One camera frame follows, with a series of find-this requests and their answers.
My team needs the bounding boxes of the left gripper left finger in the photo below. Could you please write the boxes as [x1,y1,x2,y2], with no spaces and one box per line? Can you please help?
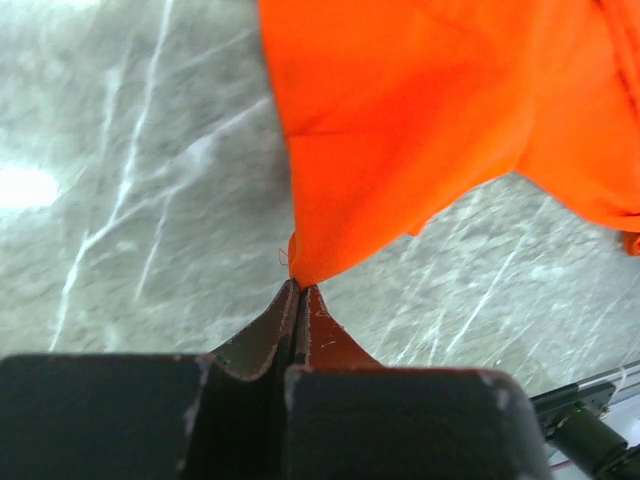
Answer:
[212,280,299,381]

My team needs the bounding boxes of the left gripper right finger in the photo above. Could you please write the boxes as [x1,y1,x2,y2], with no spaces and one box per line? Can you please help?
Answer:
[297,285,382,369]

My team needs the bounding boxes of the orange t-shirt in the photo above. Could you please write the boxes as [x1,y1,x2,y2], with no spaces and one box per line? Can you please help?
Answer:
[258,0,639,286]

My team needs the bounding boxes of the black base beam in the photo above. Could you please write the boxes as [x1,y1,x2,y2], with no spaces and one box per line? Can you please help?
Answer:
[531,382,639,479]

